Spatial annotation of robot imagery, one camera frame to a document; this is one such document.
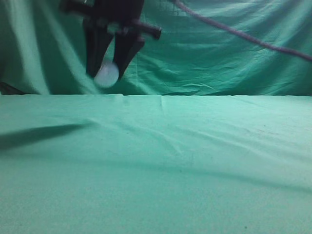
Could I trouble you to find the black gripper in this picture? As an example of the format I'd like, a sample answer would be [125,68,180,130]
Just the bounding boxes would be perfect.
[60,0,161,80]

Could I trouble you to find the white ball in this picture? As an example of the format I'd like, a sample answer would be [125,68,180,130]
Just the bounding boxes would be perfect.
[94,61,119,88]

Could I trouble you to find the green backdrop curtain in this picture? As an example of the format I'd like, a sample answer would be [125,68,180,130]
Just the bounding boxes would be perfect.
[0,0,312,96]

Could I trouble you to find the green table cloth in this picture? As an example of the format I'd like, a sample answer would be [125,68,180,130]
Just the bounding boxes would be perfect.
[0,95,312,234]

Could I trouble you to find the dark braided cable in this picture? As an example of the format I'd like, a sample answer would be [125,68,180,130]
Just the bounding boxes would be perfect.
[174,0,312,61]

